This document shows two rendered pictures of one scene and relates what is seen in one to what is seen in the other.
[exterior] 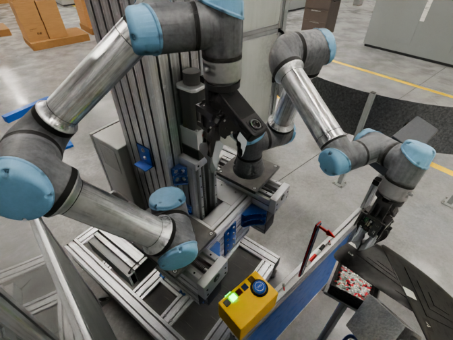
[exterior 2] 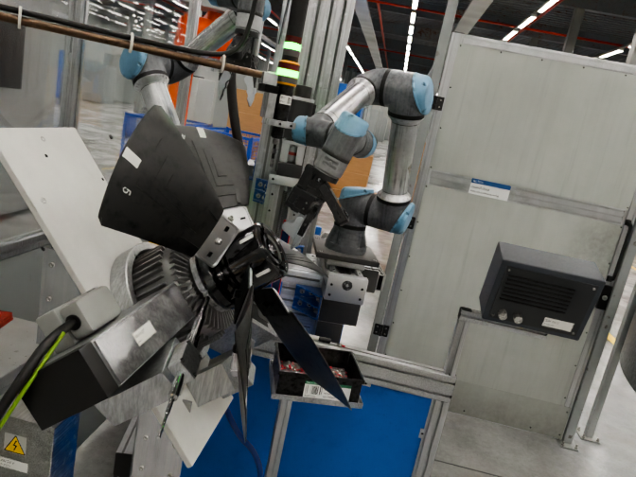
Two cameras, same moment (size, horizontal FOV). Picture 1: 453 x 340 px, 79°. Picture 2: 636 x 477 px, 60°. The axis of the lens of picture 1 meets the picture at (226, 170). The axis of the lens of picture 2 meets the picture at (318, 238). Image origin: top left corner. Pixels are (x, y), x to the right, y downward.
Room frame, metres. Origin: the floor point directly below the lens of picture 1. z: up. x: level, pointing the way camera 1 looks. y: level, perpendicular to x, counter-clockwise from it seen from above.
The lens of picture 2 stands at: (-0.40, -1.44, 1.50)
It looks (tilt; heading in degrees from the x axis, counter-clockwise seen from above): 13 degrees down; 47
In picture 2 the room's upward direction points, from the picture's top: 11 degrees clockwise
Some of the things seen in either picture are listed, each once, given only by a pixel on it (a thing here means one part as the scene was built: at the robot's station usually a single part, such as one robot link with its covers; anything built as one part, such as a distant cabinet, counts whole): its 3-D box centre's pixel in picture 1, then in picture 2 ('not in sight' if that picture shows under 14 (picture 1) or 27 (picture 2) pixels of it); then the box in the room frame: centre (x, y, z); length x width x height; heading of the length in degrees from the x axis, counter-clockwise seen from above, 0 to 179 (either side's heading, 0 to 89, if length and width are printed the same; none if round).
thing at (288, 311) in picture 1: (296, 301); (276, 459); (0.63, -0.36, 0.45); 0.82 x 0.02 x 0.66; 131
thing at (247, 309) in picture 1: (247, 304); not in sight; (0.37, -0.07, 1.02); 0.16 x 0.10 x 0.11; 131
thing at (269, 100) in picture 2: not in sight; (277, 100); (0.28, -0.52, 1.50); 0.09 x 0.07 x 0.10; 166
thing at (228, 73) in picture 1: (221, 69); (247, 24); (0.52, 0.01, 1.70); 0.08 x 0.08 x 0.05
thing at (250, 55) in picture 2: (220, 105); (244, 52); (0.53, 0.01, 1.62); 0.09 x 0.08 x 0.12; 41
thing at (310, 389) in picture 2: (356, 278); (315, 372); (0.55, -0.53, 0.85); 0.22 x 0.17 x 0.07; 147
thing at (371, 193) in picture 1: (371, 193); (457, 342); (0.91, -0.69, 0.96); 0.03 x 0.03 x 0.20; 41
